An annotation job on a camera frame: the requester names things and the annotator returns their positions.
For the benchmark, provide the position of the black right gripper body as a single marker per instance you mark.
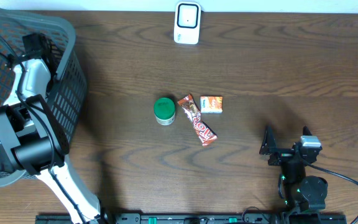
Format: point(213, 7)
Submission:
point(282, 155)

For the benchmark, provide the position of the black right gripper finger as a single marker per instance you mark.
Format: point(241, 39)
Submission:
point(268, 144)
point(306, 131)

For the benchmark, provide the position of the red chocolate bar wrapper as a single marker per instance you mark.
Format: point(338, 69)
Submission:
point(203, 132)

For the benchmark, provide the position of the orange small box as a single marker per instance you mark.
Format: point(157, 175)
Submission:
point(211, 104)

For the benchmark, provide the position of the green lid jar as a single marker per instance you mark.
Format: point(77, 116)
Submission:
point(164, 111)

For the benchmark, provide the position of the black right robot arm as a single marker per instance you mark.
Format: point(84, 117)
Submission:
point(304, 195)

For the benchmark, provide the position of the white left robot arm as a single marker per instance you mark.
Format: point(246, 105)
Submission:
point(32, 138)

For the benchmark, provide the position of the white barcode scanner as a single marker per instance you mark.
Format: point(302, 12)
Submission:
point(187, 23)

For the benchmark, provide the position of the grey plastic basket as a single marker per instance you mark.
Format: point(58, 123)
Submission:
point(68, 92)

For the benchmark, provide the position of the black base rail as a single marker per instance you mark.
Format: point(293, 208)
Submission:
point(135, 218)

